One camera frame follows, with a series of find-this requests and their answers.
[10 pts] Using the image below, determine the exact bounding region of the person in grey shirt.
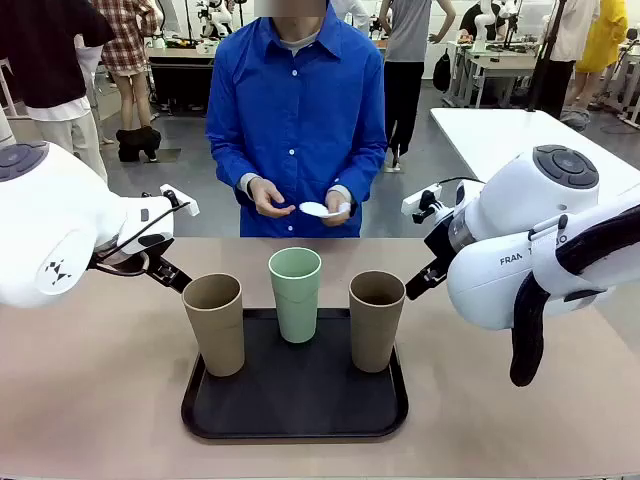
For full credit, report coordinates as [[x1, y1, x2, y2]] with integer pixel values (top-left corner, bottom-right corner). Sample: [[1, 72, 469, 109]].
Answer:
[[382, 0, 454, 174]]

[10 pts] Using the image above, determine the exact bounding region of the person in black top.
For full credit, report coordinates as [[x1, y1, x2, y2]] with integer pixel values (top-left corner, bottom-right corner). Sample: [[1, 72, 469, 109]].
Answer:
[[0, 0, 117, 184]]

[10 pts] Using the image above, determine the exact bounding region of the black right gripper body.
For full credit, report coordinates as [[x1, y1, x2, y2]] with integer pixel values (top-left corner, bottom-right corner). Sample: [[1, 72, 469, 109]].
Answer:
[[423, 218, 459, 269]]

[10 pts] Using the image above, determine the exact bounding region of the brown tall cup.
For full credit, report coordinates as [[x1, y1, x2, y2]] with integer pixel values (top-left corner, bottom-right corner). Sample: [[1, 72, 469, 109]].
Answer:
[[348, 270, 407, 375], [181, 273, 246, 378]]

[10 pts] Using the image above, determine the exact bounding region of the grey cloth bundle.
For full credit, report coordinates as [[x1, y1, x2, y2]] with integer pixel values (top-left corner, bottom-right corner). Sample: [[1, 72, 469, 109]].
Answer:
[[559, 105, 592, 133]]

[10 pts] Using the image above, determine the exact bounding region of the grey background desk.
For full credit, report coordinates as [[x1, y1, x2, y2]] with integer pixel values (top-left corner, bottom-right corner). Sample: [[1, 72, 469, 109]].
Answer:
[[446, 38, 542, 109]]

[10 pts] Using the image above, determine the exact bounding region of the white paper doily coaster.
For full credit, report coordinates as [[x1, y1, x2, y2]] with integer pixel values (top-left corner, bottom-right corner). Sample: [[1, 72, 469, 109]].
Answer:
[[298, 200, 349, 220]]

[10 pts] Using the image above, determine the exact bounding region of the person in cream shirt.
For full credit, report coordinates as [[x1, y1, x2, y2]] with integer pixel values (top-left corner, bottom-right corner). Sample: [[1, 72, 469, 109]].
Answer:
[[537, 0, 601, 121]]

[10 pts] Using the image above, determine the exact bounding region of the person in blue shirt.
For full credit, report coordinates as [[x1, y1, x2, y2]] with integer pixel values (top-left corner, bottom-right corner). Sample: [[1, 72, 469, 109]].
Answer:
[[204, 0, 389, 239]]

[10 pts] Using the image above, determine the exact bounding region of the black tripod pole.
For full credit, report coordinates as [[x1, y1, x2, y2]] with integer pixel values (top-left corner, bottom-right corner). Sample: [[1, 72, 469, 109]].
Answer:
[[527, 0, 569, 114]]

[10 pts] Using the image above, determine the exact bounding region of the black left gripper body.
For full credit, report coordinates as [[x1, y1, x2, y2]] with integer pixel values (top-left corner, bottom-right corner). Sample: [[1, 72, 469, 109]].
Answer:
[[107, 232, 175, 276]]

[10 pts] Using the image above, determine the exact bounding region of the person in plaid shirt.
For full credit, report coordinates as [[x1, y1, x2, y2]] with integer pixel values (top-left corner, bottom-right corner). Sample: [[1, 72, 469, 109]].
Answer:
[[92, 0, 163, 164]]

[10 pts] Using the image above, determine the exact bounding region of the black hanging bag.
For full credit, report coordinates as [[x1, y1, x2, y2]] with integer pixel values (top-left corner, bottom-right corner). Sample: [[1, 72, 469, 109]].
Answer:
[[432, 48, 454, 93]]

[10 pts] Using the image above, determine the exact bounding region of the person's right forearm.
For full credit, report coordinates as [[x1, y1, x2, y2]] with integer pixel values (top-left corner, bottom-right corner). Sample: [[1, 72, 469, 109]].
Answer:
[[205, 134, 264, 202]]

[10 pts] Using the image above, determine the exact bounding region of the person in yellow coat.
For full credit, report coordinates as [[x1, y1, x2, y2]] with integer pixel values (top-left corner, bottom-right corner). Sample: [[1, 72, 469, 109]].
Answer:
[[564, 0, 630, 109]]

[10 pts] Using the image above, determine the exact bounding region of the person's left hand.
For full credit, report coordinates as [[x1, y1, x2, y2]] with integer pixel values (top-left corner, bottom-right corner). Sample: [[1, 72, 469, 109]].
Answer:
[[324, 187, 354, 227]]

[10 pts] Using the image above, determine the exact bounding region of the black plastic tray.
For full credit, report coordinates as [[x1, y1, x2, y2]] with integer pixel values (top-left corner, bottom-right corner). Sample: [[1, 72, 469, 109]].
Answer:
[[180, 307, 411, 442]]

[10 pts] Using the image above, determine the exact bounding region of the person's right hand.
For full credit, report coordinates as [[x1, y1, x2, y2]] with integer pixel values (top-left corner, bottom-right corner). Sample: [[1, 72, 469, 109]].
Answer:
[[246, 176, 297, 219]]

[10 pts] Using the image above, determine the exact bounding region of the white table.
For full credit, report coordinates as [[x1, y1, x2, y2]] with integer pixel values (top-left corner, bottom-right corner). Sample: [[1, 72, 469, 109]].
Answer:
[[429, 107, 640, 187]]

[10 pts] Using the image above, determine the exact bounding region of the green tall cup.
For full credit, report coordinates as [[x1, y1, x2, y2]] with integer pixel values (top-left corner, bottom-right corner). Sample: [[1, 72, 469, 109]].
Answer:
[[268, 248, 323, 345]]

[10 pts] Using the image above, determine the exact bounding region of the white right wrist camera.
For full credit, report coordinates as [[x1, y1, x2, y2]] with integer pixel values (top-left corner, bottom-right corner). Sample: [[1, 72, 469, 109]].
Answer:
[[401, 183, 444, 224]]

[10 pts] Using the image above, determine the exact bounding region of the dark background workbench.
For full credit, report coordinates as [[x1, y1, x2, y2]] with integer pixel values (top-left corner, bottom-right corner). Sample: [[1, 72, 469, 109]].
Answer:
[[147, 45, 219, 115]]

